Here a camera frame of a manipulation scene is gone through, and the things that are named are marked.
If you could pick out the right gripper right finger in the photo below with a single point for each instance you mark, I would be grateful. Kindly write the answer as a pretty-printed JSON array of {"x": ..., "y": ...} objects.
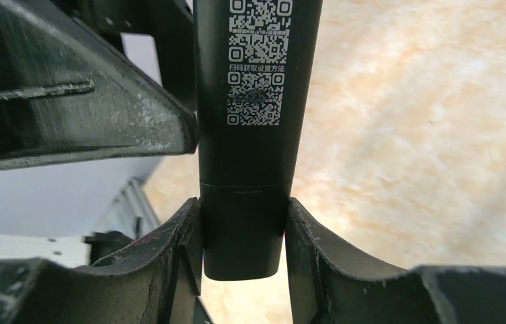
[{"x": 332, "y": 281}]

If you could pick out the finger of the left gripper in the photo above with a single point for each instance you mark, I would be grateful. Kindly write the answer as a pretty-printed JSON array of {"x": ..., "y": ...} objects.
[{"x": 92, "y": 80}]

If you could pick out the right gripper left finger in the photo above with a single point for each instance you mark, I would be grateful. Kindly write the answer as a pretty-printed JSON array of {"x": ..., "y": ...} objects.
[{"x": 155, "y": 279}]

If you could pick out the black remote control with buttons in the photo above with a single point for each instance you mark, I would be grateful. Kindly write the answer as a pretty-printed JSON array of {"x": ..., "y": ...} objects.
[{"x": 253, "y": 64}]

